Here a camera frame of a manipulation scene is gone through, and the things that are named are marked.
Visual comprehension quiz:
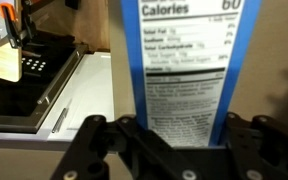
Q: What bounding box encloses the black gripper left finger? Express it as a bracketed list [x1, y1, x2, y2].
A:
[48, 113, 186, 180]

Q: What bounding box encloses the blue snack box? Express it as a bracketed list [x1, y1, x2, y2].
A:
[119, 0, 264, 148]

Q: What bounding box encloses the white lower cabinet door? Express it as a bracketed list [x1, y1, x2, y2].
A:
[46, 51, 116, 142]

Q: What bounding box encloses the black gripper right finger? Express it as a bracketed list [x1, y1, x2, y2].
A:
[224, 112, 288, 180]

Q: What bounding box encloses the silver lower cabinet handle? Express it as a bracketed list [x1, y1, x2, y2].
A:
[51, 106, 69, 135]

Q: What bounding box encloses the black orange bar clamp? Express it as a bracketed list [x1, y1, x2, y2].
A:
[0, 2, 39, 50]

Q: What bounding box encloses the silver dishwasher handle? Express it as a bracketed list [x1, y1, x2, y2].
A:
[36, 49, 86, 106]

